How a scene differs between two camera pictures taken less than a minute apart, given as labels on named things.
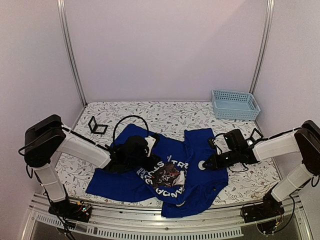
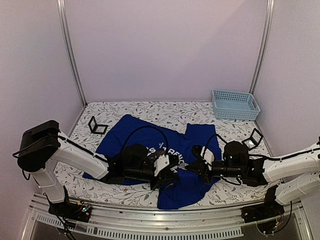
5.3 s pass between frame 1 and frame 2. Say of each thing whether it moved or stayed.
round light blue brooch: moved
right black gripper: moved
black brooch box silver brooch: stayed
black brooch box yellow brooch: stayed
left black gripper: moved
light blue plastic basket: stayed
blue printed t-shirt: moved
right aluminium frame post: stayed
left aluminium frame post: stayed
